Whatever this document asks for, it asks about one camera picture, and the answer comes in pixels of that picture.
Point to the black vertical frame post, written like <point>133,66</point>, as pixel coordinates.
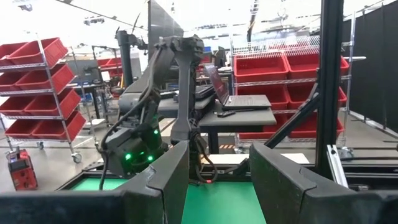
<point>331,77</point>

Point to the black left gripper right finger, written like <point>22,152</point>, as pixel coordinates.
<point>286,196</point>

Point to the black remote control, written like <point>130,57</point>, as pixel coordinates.
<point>226,114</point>

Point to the red connector plug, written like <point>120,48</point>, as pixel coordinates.
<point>210,181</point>

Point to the black divider panel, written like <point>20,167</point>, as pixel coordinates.
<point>161,31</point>

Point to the black partition curtain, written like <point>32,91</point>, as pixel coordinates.
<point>373,62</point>

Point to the red shelf bin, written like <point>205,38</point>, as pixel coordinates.
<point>40,51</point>
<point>49,77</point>
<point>18,129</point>
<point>59,127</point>
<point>53,104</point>
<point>9,53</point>
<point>12,105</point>
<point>7,81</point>

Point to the silver angle bracket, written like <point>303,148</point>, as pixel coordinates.
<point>337,168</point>

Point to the red black device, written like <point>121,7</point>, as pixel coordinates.
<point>23,174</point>

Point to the black open laptop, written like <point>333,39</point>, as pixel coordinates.
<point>245,101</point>

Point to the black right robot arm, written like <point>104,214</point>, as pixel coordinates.
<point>186,93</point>

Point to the grey side table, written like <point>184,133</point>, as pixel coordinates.
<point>248,118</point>

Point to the black frame strut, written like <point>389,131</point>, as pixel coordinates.
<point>292,124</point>

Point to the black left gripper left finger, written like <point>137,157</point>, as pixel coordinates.
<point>155,196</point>

